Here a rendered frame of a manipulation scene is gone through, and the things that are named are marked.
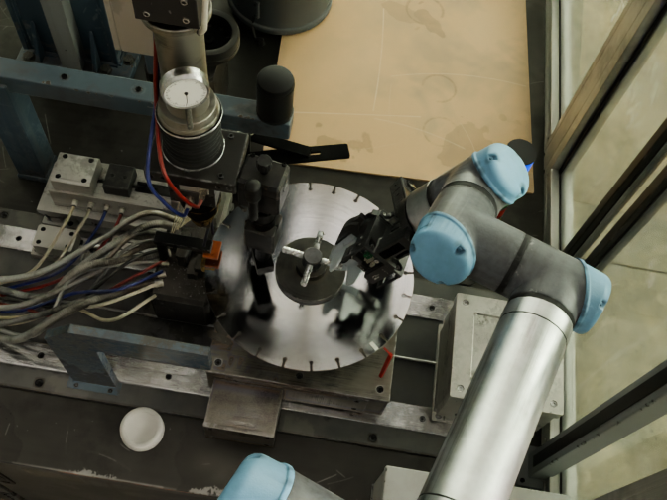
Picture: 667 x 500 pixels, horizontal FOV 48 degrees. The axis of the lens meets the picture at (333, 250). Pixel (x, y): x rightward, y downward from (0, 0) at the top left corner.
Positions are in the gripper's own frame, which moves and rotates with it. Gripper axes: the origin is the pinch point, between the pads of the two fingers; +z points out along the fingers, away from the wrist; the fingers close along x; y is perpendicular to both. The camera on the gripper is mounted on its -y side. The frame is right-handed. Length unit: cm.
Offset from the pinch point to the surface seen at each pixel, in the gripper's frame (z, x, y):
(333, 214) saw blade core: 3.1, -2.4, -10.0
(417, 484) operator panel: 0.8, 26.3, 23.6
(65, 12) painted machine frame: 32, -57, -33
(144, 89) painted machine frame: 11.8, -37.7, -12.7
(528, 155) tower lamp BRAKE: -28.3, 8.0, -13.3
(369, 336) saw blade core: 0.2, 10.1, 7.8
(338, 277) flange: 1.9, 2.3, 0.9
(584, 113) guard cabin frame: -22, 24, -46
